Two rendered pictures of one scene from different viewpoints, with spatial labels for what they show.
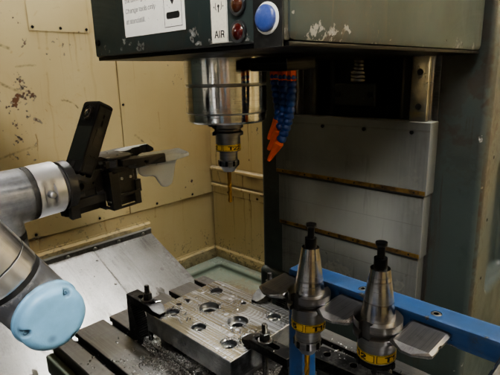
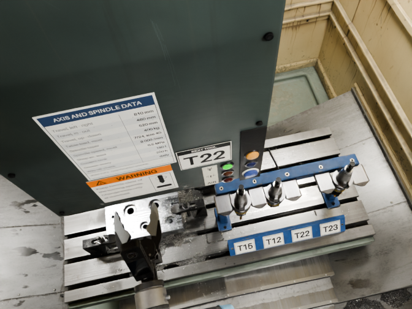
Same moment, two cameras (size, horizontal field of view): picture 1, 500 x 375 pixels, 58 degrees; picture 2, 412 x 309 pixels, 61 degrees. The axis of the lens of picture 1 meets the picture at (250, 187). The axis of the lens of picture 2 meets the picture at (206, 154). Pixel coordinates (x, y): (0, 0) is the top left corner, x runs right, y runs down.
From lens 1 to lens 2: 88 cm
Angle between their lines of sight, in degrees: 58
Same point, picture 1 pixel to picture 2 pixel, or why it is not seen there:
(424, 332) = (290, 185)
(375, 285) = (278, 190)
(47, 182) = (164, 298)
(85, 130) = (138, 262)
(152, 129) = not seen: outside the picture
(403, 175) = not seen: hidden behind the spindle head
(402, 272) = not seen: hidden behind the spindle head
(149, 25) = (137, 193)
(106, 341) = (91, 271)
